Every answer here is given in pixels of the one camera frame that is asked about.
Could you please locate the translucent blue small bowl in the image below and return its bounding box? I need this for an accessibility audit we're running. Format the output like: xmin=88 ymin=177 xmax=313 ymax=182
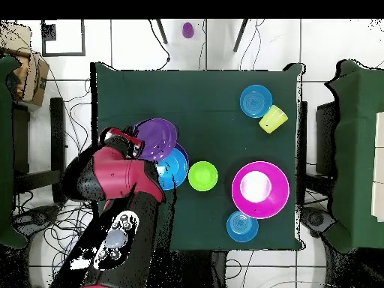
xmin=239 ymin=84 xmax=274 ymax=119
xmin=226 ymin=210 xmax=260 ymax=243

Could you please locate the black square floor frame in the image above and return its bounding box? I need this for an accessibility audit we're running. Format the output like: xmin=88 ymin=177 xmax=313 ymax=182
xmin=40 ymin=19 xmax=86 ymax=57

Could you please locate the cardboard box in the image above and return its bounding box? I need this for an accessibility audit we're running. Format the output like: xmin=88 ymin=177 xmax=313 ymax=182
xmin=0 ymin=22 xmax=50 ymax=107

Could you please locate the small green bowl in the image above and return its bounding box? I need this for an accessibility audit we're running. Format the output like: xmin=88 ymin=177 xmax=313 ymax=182
xmin=187 ymin=160 xmax=219 ymax=192

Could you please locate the dark green table cloth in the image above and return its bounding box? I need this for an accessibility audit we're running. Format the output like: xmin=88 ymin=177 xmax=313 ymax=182
xmin=89 ymin=61 xmax=307 ymax=253

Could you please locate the green cloth covered table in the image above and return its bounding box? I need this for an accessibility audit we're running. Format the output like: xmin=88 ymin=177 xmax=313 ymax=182
xmin=323 ymin=58 xmax=384 ymax=254
xmin=0 ymin=55 xmax=28 ymax=250

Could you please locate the black tripod leg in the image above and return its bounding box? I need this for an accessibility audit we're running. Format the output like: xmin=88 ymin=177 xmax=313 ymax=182
xmin=232 ymin=19 xmax=249 ymax=53
xmin=155 ymin=19 xmax=169 ymax=45

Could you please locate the translucent yellow cup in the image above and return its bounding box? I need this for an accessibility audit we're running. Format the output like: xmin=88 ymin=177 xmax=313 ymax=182
xmin=258 ymin=104 xmax=290 ymax=135

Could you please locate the purple cup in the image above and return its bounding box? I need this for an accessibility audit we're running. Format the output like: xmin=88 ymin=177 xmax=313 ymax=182
xmin=181 ymin=21 xmax=195 ymax=39

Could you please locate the black floor cable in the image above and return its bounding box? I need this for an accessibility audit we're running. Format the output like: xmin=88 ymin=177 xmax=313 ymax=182
xmin=146 ymin=19 xmax=173 ymax=71

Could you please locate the tangle of black cables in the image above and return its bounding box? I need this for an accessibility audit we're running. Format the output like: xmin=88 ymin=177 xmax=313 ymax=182
xmin=11 ymin=59 xmax=97 ymax=288

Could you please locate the black metal frame stand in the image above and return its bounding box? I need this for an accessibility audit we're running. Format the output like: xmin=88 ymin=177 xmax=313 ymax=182
xmin=12 ymin=97 xmax=68 ymax=205

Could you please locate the large pink bowl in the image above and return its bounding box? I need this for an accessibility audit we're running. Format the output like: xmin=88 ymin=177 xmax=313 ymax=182
xmin=231 ymin=160 xmax=291 ymax=220

